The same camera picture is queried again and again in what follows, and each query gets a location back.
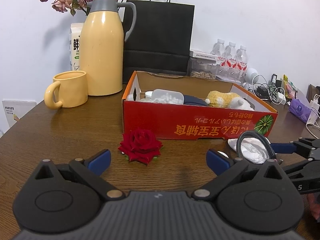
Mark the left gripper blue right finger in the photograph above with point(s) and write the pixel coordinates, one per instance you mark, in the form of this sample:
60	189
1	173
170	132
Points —
218	161

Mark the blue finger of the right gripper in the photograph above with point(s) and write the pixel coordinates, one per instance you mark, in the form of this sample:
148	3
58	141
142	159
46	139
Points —
283	148

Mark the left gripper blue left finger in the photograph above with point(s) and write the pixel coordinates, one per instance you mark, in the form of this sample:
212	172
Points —
99	162

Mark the red artificial rose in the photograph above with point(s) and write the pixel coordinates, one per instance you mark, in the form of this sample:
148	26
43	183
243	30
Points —
140	145

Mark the white crumpled plastic bag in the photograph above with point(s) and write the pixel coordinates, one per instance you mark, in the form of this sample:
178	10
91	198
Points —
254	151

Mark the purple tissue pack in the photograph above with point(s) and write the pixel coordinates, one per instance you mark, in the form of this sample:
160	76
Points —
298	109

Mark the colourful snack packets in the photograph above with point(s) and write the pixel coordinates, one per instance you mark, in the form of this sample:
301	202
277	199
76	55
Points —
290	89

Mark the yellow white plush toy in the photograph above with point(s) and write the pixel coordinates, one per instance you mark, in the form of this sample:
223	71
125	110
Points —
227	100

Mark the white robot figurine fan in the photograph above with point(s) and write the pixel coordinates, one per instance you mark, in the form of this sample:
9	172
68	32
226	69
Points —
251	76

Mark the yellow ceramic mug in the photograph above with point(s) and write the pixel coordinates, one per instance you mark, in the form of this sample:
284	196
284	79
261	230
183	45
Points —
68	90

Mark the red cardboard box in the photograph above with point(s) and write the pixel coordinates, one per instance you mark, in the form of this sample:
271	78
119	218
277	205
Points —
187	122

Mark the white round jar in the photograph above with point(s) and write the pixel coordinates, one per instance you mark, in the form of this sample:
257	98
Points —
147	95

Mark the right water bottle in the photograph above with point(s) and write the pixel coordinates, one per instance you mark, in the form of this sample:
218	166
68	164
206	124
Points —
241	63

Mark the water bottle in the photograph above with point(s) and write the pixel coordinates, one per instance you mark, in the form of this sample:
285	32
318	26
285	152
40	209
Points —
241	63
230	60
219	51

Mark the clear plastic food container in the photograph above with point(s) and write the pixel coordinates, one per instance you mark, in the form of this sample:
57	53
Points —
202	68

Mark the white chair back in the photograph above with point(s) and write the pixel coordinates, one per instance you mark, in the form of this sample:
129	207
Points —
16	109

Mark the middle water bottle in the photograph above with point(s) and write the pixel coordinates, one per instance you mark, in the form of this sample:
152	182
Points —
230	60

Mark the flat white printed box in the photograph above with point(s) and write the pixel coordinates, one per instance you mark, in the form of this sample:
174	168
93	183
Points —
202	55

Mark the left water bottle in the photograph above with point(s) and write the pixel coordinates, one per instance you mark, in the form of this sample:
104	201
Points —
219	51

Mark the yellow thermos jug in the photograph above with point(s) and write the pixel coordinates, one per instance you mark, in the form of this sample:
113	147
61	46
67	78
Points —
101	46

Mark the white milk carton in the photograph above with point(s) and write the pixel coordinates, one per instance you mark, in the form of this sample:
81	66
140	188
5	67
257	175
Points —
74	42

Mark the black paper shopping bag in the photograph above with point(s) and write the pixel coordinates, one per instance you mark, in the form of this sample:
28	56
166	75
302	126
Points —
160	40

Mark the white wall charger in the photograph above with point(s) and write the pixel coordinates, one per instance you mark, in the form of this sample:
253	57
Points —
313	120

